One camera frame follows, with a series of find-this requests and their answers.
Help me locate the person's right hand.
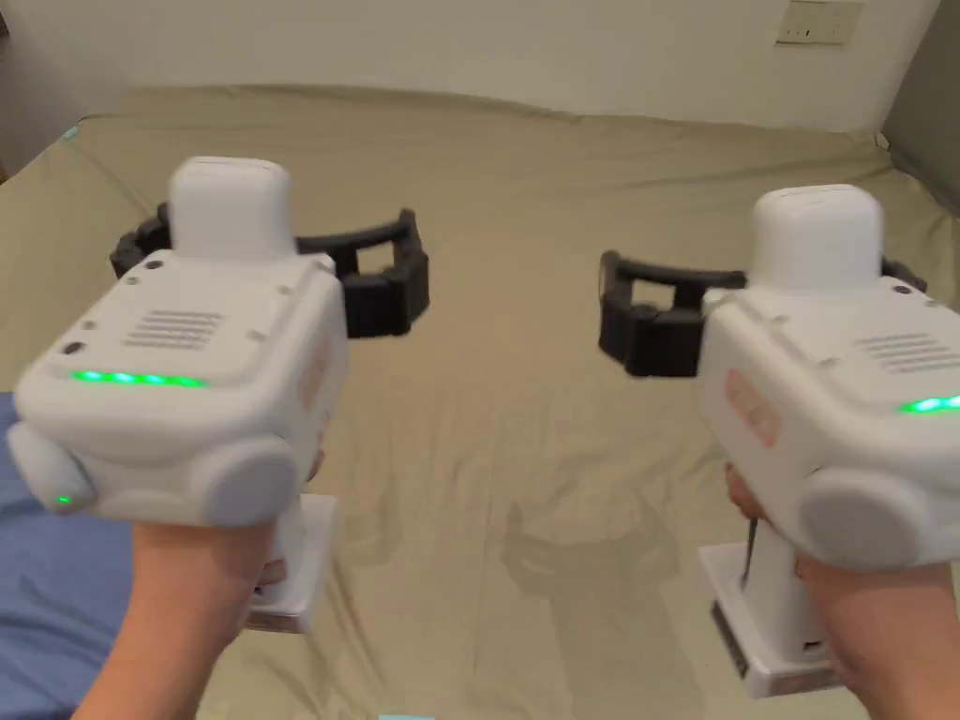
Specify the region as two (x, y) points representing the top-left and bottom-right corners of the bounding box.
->
(723, 458), (960, 680)

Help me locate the person's left hand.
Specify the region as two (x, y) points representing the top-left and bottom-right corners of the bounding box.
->
(112, 445), (326, 640)

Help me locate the bed with beige sheet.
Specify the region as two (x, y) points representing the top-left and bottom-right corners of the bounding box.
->
(0, 84), (960, 720)

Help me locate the blue garment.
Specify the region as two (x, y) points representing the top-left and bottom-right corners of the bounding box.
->
(0, 389), (141, 720)

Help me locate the white wall socket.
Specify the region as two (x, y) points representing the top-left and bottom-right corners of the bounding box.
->
(775, 0), (866, 47)

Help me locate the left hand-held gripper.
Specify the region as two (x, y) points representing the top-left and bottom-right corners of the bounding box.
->
(7, 156), (432, 634)

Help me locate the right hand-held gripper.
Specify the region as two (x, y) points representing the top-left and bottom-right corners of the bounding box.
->
(597, 183), (960, 700)

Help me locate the person's right forearm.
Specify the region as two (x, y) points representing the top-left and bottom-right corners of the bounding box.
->
(843, 651), (960, 720)

